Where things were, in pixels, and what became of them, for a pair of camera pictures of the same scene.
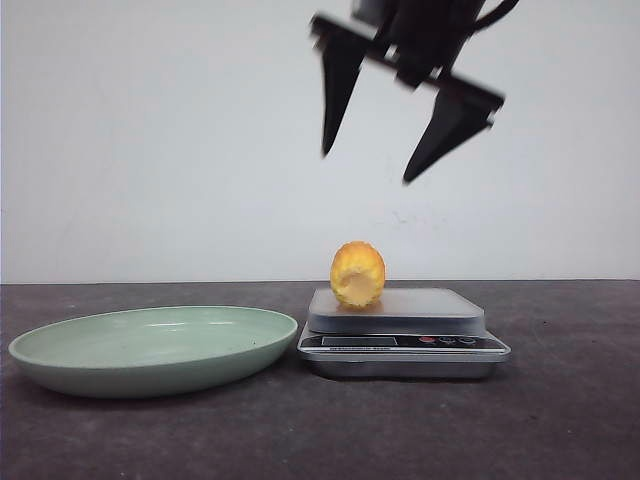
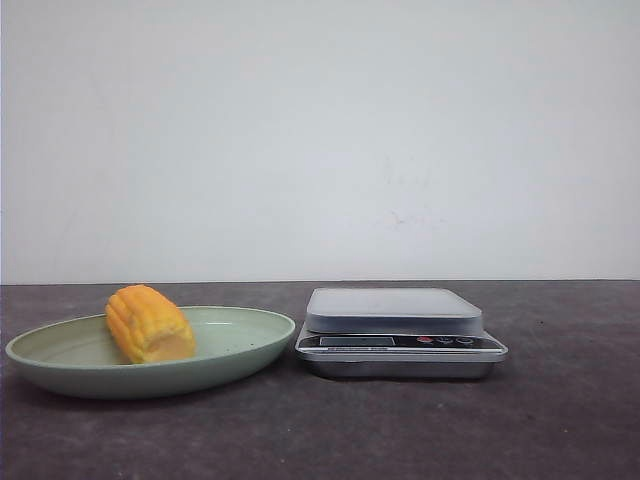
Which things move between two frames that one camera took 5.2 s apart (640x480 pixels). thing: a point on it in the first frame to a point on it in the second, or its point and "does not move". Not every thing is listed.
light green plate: [151, 351] does not move
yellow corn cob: [358, 273] to [144, 325]
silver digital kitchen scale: [406, 333] does not move
